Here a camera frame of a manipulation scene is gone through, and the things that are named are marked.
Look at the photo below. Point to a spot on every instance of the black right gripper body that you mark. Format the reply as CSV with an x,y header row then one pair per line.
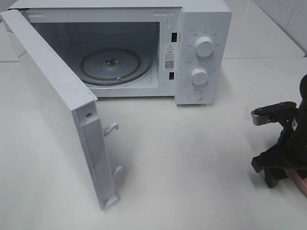
x,y
292,144

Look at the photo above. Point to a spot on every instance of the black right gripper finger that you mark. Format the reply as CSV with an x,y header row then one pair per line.
x,y
273,176
277,157

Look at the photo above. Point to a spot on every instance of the pink round plate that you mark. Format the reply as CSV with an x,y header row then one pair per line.
x,y
299,182

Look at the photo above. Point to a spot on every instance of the round white door button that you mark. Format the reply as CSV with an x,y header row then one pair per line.
x,y
195,95

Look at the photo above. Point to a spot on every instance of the white microwave door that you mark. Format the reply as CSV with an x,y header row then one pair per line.
x,y
67,105

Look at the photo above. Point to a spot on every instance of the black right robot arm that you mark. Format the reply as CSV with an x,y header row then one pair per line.
x,y
304,91

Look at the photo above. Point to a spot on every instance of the lower white timer knob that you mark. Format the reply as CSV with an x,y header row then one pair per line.
x,y
199,76

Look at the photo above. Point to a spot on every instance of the upper white power knob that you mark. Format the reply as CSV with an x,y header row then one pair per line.
x,y
204,46

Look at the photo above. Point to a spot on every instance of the white microwave oven body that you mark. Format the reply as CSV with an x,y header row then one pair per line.
x,y
166,30

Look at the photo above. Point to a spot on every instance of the glass microwave turntable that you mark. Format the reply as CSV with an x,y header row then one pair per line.
x,y
114,66

